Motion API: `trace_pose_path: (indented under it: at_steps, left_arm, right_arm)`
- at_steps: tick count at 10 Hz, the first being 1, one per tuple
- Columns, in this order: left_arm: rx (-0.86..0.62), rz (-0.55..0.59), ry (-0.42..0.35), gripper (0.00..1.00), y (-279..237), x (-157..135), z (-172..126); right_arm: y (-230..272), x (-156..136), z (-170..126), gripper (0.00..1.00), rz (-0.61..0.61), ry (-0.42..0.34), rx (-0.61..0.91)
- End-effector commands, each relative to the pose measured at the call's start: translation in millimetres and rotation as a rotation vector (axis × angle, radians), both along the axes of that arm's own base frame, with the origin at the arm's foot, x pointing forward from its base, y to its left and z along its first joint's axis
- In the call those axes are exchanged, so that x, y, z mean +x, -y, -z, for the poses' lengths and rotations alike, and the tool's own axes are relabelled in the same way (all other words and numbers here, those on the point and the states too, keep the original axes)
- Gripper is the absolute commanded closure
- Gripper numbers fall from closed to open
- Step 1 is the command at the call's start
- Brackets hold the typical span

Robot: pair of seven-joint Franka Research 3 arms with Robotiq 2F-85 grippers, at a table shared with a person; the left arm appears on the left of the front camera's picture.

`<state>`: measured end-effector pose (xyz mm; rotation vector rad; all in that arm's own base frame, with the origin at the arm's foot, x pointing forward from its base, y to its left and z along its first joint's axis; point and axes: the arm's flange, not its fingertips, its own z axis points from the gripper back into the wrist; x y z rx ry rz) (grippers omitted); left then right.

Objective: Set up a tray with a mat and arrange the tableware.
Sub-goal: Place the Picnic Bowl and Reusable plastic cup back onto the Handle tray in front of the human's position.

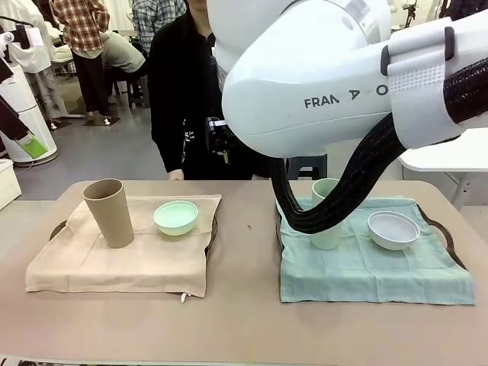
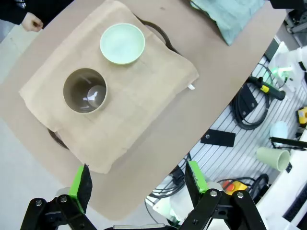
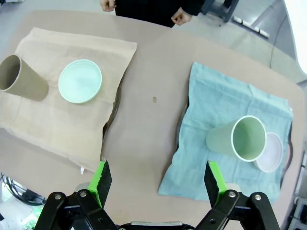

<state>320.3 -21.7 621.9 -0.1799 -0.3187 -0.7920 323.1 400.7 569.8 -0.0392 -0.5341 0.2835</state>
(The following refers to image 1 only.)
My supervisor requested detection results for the white cylindrical appliance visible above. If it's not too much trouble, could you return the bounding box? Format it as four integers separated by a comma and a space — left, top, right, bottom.
0, 64, 59, 165

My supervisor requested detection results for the beige cloth mat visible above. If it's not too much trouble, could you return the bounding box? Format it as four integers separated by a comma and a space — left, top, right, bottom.
25, 194, 223, 304

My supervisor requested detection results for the dark brown handled tray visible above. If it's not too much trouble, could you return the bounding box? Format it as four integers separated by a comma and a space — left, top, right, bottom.
274, 201, 461, 275
49, 215, 221, 302

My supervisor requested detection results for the seated person in grey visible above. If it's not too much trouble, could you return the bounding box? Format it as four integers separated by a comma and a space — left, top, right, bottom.
99, 32, 148, 83

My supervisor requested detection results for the person in blue plaid shirt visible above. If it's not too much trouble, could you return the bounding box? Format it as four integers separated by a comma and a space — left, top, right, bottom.
131, 0, 188, 56

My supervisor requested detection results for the white plastic bowl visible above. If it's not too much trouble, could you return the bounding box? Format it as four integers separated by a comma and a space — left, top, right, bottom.
367, 210, 422, 252

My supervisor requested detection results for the white cable strap wrap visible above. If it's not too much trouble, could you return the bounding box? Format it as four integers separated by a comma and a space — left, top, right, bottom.
380, 25, 468, 150

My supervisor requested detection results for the person in black jacket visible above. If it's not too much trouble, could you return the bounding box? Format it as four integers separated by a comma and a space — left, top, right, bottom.
146, 0, 275, 181

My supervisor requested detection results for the pale green plastic bowl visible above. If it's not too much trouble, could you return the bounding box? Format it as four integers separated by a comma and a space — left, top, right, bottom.
152, 201, 200, 236

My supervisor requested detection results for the tan brown plastic cup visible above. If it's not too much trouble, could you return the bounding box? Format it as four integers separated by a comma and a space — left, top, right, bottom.
82, 178, 136, 249

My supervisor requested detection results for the figure in white clothes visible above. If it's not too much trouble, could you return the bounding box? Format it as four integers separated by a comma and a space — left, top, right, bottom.
0, 0, 68, 123

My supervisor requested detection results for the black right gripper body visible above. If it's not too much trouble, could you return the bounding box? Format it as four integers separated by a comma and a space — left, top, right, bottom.
205, 117, 235, 156

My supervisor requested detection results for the white storage box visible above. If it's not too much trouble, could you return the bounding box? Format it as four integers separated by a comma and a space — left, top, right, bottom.
0, 159, 23, 210

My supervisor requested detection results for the pale green plastic cup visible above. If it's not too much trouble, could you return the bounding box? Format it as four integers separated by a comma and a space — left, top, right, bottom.
310, 178, 344, 252

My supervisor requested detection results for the black braided cable sleeve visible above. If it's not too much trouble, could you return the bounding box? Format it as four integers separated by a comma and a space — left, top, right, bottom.
270, 56, 488, 236

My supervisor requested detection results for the green cloth mat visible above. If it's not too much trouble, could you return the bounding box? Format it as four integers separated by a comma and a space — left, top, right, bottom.
274, 196, 477, 307

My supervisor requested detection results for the grey plastic stool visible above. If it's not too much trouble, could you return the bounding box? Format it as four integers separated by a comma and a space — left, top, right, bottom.
285, 152, 329, 181

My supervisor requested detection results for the white side table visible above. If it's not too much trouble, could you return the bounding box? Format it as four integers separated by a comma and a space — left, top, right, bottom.
398, 127, 488, 209

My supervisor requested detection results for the dark small stool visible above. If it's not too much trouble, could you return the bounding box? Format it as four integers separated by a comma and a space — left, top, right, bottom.
127, 74, 149, 110

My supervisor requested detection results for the person in red plaid shirt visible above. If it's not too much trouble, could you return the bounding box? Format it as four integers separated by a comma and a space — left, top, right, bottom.
51, 0, 121, 127

